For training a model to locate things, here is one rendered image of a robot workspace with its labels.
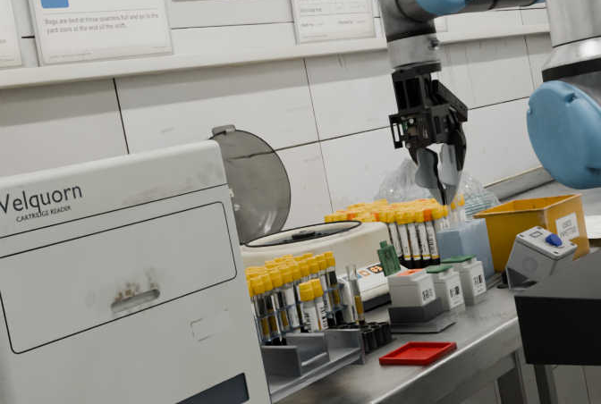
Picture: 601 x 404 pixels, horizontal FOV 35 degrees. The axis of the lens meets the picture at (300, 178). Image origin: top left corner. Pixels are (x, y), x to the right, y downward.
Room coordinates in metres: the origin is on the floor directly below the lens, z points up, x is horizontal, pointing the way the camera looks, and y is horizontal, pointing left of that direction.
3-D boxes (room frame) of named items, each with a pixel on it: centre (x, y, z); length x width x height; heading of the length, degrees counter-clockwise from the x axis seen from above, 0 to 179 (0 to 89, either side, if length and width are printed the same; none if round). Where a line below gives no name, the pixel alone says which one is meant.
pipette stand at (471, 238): (1.46, -0.23, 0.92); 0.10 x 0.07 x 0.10; 146
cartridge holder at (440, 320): (1.26, -0.12, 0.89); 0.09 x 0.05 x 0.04; 51
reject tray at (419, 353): (1.12, -0.10, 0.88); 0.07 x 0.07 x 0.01; 49
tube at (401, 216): (1.68, -0.16, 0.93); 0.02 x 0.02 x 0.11
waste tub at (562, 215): (1.57, -0.36, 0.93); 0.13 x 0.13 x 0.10; 47
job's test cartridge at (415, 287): (1.26, -0.12, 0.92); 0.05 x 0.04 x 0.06; 51
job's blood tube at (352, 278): (1.24, -0.04, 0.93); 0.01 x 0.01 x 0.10
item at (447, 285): (1.31, -0.16, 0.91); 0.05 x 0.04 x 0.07; 49
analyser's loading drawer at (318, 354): (1.00, 0.06, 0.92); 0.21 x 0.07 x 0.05; 139
